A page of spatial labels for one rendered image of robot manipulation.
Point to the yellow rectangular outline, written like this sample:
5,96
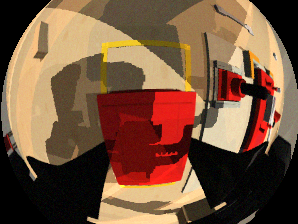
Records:
154,43

